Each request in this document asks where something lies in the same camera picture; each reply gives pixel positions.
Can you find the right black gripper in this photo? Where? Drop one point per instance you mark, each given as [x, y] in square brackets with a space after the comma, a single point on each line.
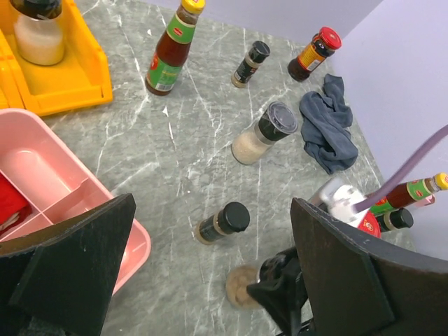
[281, 292]

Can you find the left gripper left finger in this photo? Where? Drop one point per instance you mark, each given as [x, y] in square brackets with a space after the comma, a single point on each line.
[65, 274]

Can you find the pink divided tray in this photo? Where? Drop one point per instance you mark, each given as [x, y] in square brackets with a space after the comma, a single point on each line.
[47, 173]

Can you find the small black-cap spice jar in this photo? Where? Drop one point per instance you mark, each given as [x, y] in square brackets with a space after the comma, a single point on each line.
[234, 217]
[255, 56]

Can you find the red packet in tray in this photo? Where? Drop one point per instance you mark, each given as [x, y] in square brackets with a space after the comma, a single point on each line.
[15, 208]

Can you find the black-top white salt grinder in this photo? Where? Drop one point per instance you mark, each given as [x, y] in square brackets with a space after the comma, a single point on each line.
[38, 31]

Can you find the blue grey cloth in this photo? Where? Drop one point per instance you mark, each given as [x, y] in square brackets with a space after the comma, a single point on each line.
[325, 129]

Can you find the red-lid chili jar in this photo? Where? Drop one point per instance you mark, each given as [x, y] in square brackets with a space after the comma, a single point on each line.
[322, 46]
[370, 225]

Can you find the yellow compartment bin organizer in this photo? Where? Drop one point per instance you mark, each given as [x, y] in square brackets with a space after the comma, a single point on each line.
[81, 79]

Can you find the clear-cap salt grinder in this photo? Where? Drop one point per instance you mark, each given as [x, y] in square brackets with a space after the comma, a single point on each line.
[275, 124]

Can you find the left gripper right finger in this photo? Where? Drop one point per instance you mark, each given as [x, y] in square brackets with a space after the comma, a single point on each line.
[358, 284]

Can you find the black-top brown pepper grinder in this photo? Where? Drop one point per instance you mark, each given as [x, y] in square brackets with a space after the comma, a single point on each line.
[236, 287]

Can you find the green label sauce bottle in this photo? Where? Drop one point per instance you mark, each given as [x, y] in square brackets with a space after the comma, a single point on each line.
[173, 47]
[410, 192]

